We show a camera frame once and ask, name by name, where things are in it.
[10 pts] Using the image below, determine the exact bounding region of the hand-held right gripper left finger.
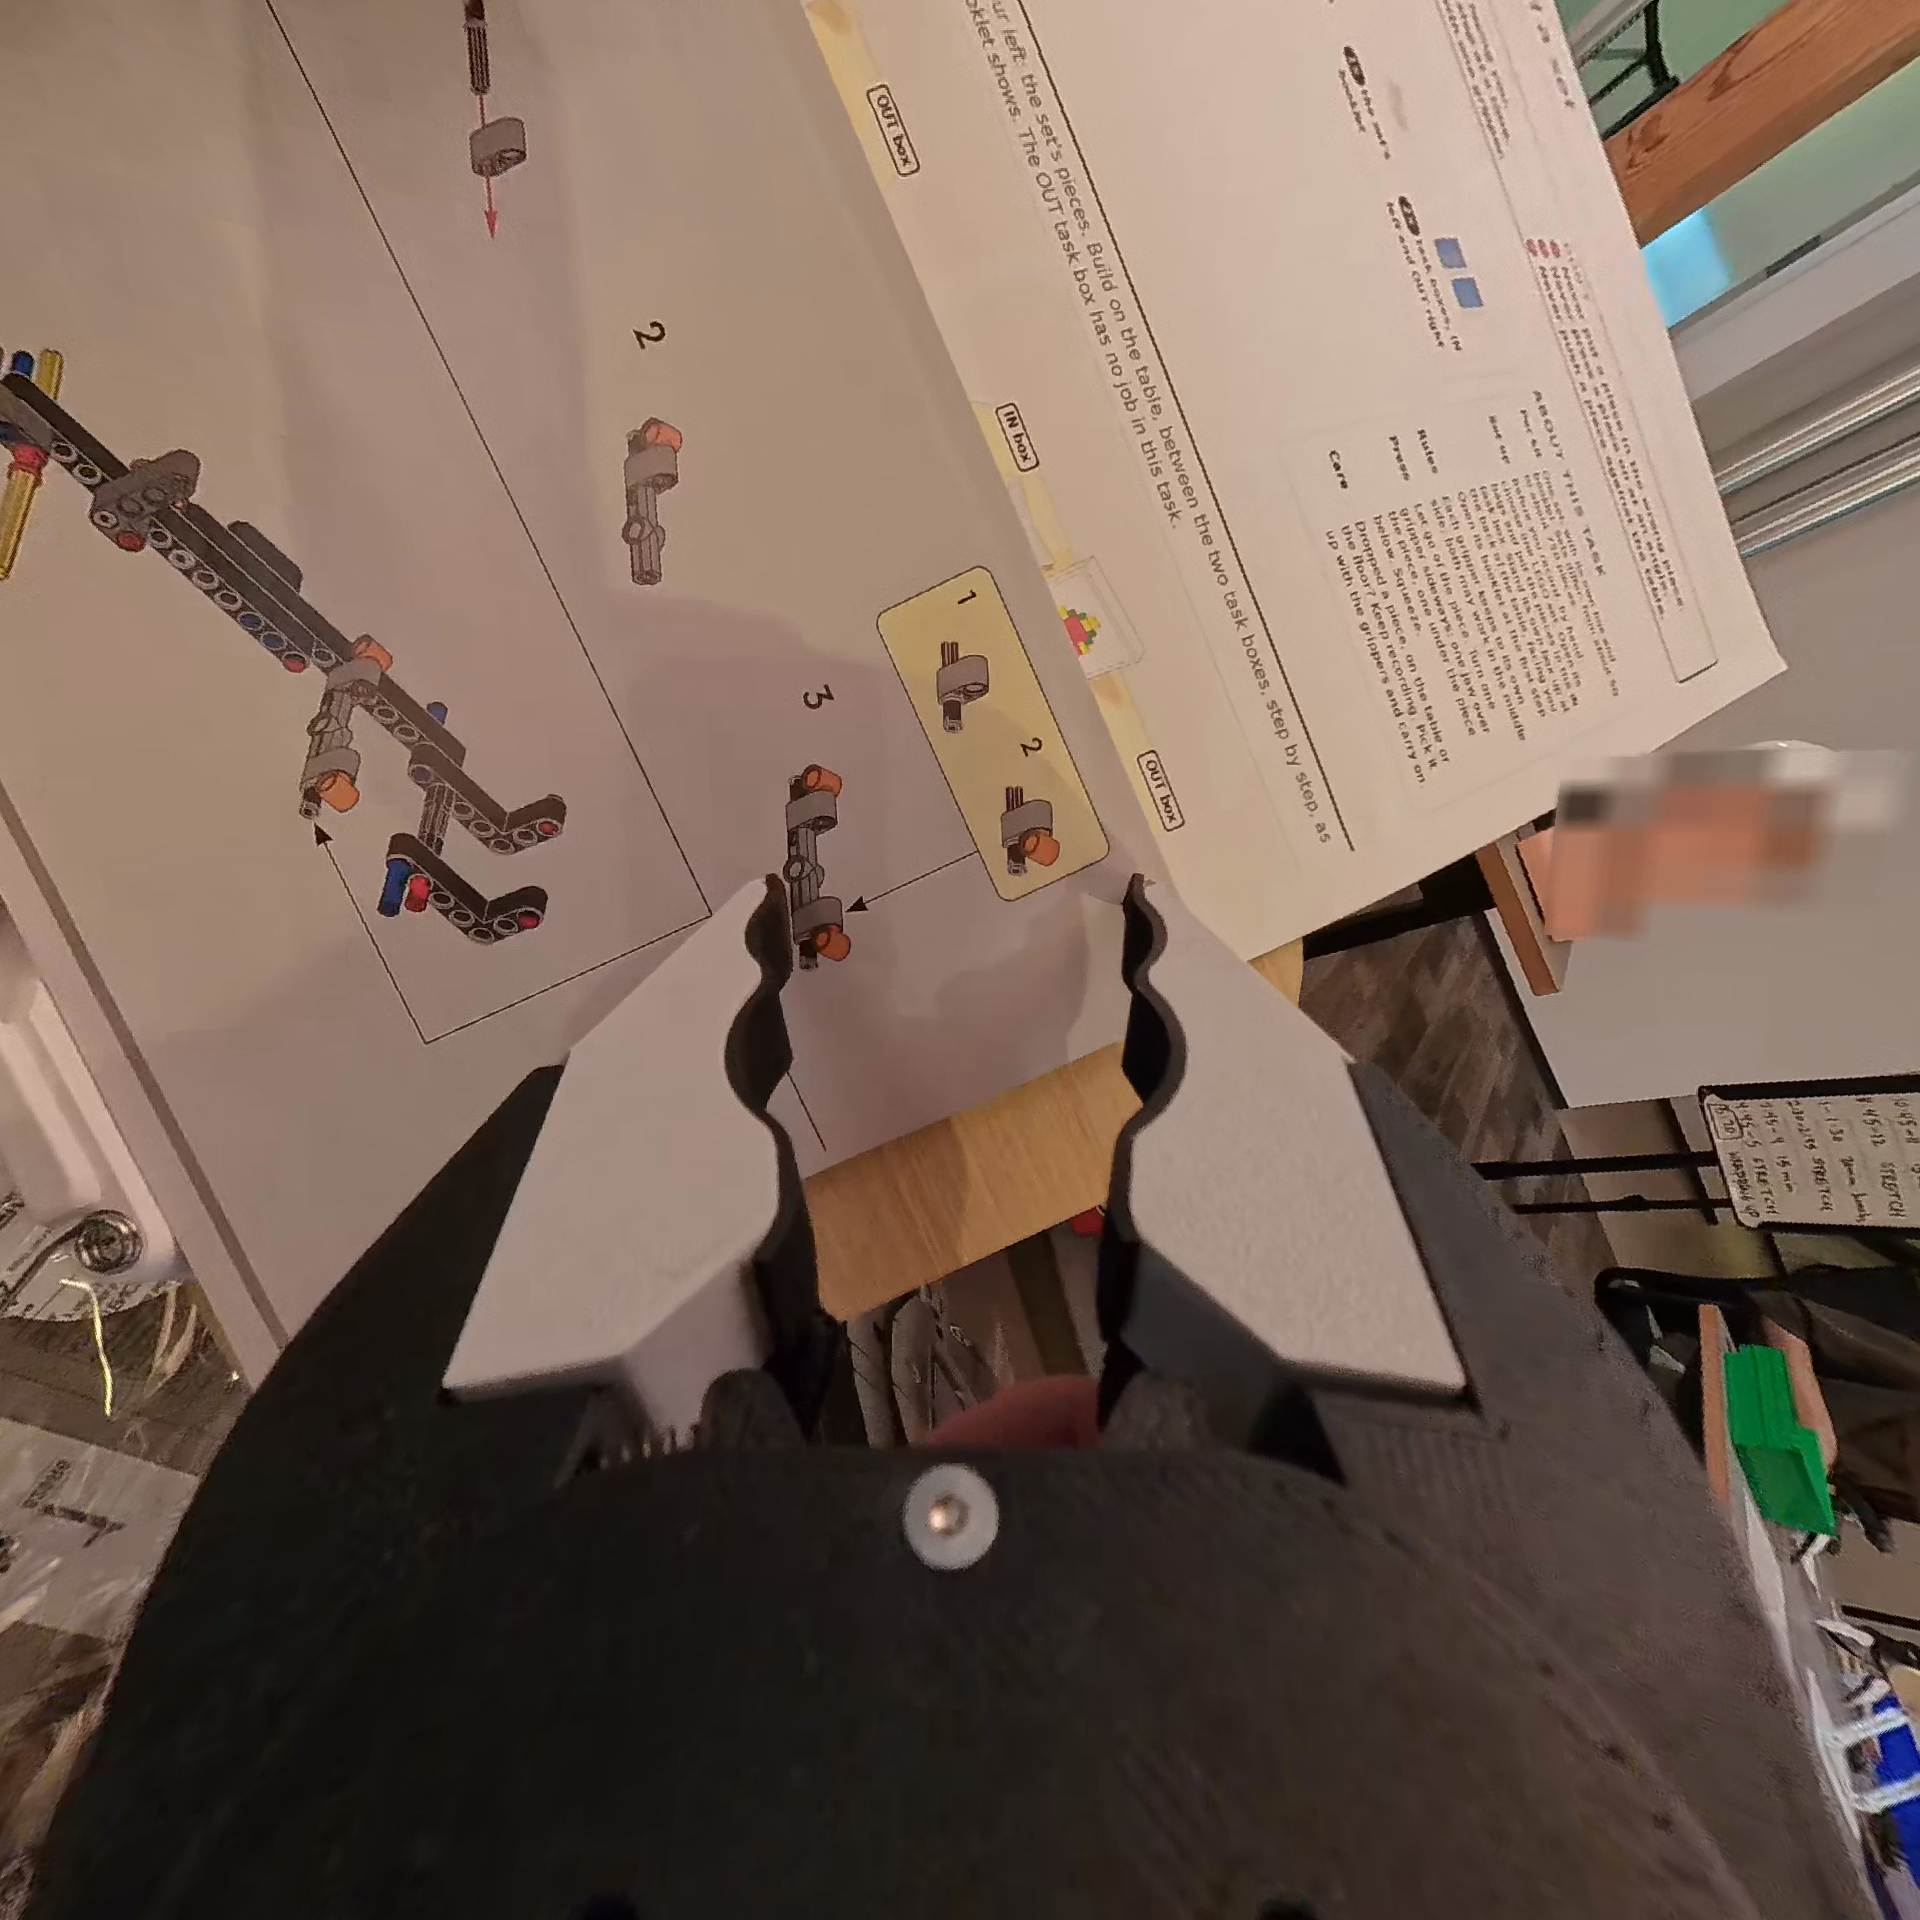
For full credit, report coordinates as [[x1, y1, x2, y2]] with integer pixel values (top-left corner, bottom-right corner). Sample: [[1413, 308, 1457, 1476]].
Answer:
[[439, 872, 827, 1448]]

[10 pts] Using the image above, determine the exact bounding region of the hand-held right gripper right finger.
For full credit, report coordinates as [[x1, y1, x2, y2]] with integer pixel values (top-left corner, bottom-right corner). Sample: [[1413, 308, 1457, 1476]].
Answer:
[[1092, 872, 1473, 1448]]

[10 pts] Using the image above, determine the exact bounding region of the lego instruction booklet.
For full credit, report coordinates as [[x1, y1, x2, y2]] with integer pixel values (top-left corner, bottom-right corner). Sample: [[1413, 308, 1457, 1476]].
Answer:
[[0, 0, 1149, 1352]]

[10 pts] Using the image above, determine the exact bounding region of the handwritten whiteboard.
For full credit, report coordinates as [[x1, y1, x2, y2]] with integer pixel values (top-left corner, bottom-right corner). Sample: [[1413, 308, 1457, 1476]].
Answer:
[[1698, 1071, 1920, 1234]]

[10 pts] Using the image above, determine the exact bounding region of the green plastic object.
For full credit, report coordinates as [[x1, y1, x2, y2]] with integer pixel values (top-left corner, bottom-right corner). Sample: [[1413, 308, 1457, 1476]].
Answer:
[[1718, 1339, 1842, 1536]]

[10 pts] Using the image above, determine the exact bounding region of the large crinkled clear plastic bag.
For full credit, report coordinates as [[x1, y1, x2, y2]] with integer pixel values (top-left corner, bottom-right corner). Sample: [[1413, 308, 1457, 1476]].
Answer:
[[0, 1311, 249, 1704]]

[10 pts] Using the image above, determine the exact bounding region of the printed task sheet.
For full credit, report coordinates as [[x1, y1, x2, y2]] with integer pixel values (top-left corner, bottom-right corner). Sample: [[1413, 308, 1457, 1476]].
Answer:
[[802, 0, 1789, 962]]

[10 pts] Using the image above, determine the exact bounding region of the wooden beam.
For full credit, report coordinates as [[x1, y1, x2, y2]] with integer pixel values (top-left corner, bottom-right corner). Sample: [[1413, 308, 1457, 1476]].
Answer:
[[1604, 0, 1920, 250]]

